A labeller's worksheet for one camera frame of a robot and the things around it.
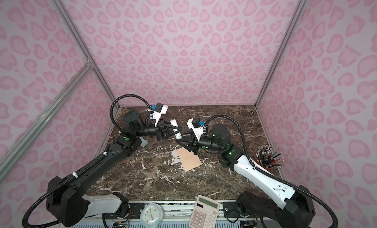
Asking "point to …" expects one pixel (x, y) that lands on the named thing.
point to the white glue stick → (178, 135)
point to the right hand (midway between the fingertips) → (179, 138)
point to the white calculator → (205, 213)
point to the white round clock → (151, 215)
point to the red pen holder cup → (267, 157)
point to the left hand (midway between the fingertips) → (181, 128)
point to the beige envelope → (188, 160)
